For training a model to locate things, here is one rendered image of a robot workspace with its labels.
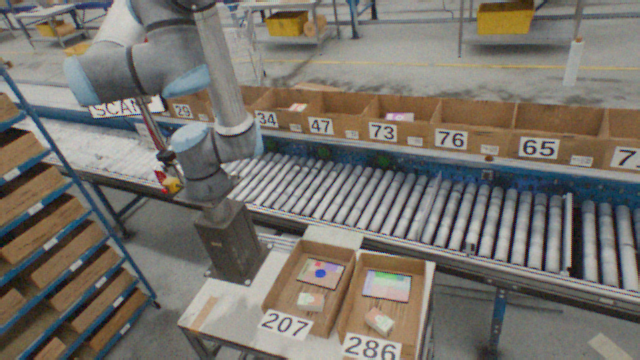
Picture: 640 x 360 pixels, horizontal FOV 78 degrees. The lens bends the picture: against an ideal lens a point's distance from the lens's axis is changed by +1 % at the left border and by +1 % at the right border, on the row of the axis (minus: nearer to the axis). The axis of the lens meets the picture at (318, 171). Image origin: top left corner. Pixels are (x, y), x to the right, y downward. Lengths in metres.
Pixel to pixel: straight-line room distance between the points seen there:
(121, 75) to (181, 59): 0.10
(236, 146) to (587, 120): 1.75
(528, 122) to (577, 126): 0.22
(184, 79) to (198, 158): 0.85
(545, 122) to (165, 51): 2.05
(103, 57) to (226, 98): 0.71
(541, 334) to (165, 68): 2.34
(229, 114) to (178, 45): 0.75
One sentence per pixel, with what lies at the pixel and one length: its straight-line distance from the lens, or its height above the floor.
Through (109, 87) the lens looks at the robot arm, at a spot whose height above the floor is 1.94.
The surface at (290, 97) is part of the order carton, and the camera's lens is 2.85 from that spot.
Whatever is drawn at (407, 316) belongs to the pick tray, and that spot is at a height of 0.76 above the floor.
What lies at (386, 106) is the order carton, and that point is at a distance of 2.55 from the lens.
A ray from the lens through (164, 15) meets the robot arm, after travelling 0.77.
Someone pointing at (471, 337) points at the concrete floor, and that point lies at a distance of 2.54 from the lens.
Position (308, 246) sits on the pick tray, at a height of 0.81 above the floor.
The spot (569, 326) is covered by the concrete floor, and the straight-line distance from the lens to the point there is 2.70.
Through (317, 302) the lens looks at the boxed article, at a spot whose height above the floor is 0.80.
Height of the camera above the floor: 2.17
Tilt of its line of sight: 36 degrees down
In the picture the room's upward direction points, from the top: 12 degrees counter-clockwise
